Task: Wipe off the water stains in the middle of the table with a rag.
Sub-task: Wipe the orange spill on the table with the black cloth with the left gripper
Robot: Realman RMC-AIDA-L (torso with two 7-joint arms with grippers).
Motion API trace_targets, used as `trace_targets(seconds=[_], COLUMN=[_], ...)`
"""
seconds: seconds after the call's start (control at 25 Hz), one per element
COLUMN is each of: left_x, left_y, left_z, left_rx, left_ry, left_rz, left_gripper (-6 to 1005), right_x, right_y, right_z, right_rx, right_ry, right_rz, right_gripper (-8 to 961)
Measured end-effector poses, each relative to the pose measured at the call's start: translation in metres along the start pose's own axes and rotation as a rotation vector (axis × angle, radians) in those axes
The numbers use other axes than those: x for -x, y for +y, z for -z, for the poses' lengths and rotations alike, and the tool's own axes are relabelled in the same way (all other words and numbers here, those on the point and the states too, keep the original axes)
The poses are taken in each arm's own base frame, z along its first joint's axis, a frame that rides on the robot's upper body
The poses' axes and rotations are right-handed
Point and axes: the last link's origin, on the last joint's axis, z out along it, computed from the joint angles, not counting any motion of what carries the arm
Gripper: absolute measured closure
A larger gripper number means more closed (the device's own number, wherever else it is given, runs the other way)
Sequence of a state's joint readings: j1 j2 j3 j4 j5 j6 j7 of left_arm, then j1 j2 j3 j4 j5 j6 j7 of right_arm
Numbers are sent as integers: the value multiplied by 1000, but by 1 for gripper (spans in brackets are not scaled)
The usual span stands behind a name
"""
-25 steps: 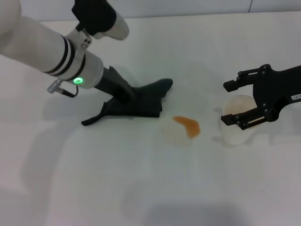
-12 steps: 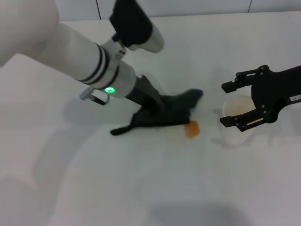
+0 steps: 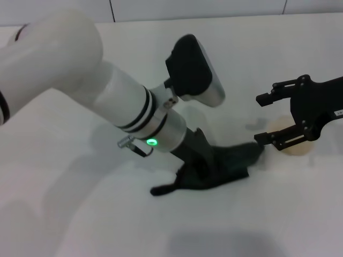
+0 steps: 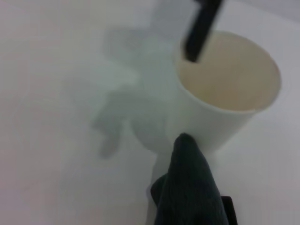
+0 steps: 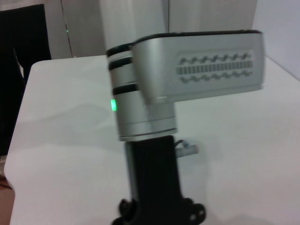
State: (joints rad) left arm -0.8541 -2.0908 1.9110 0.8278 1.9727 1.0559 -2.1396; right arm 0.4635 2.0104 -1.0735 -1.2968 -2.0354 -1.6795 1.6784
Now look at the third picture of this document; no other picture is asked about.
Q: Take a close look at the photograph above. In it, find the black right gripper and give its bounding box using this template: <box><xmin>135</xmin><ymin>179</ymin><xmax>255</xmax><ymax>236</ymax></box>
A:
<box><xmin>253</xmin><ymin>74</ymin><xmax>343</xmax><ymax>152</ymax></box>

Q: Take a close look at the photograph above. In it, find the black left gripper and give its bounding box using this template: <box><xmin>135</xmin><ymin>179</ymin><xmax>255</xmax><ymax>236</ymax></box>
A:
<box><xmin>170</xmin><ymin>127</ymin><xmax>215</xmax><ymax>178</ymax></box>

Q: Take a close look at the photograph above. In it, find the dark blue rag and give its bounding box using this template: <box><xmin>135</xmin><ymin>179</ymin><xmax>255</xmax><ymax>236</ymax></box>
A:
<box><xmin>150</xmin><ymin>141</ymin><xmax>266</xmax><ymax>198</ymax></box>

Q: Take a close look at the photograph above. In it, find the white paper cup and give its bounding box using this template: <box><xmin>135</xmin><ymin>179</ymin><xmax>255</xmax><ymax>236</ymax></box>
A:
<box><xmin>267</xmin><ymin>115</ymin><xmax>316</xmax><ymax>157</ymax></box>

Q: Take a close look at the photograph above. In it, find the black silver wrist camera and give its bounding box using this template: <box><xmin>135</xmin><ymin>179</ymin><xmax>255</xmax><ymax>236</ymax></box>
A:
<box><xmin>164</xmin><ymin>34</ymin><xmax>226</xmax><ymax>108</ymax></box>

